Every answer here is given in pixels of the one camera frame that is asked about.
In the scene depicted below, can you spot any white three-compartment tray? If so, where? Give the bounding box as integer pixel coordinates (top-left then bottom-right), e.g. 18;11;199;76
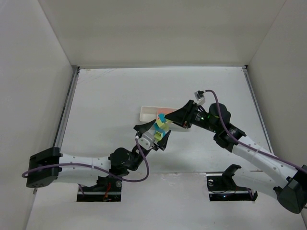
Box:
140;106;190;132

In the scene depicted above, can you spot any green teal lego cluster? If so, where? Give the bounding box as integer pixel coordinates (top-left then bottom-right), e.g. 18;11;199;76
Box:
154;113;171;132

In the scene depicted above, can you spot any orange round lego piece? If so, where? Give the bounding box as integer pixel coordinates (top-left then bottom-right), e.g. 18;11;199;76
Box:
157;108;176;115

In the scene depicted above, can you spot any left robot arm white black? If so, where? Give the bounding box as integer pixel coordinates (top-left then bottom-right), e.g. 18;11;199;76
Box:
22;120;171;188

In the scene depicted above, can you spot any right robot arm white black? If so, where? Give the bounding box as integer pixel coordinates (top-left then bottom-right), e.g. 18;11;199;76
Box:
165;100;307;214

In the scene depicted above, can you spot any teal green lego stack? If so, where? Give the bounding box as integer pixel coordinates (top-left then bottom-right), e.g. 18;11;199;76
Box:
154;128;168;141

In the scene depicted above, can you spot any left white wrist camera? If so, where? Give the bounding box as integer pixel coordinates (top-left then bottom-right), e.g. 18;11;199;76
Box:
139;131;155;150

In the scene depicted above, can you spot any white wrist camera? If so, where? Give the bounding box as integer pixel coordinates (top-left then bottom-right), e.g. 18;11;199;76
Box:
194;91;206;105
139;131;155;150

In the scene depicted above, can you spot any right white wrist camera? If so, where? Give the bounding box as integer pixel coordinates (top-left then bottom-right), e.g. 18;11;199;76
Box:
194;91;206;105

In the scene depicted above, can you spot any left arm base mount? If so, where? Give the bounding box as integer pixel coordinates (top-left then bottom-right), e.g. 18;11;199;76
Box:
76;176;122;202

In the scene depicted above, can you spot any right aluminium rail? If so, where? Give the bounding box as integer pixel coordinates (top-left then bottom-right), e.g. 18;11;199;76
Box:
242;66;274;153

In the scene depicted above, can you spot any aluminium rail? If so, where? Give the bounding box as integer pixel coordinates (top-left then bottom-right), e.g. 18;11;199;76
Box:
242;66;274;153
52;66;80;149

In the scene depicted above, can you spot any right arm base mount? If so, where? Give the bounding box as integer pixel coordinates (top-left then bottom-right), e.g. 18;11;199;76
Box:
206;164;258;202

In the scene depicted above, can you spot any left aluminium rail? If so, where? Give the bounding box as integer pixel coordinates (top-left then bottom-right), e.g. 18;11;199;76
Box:
52;66;80;149

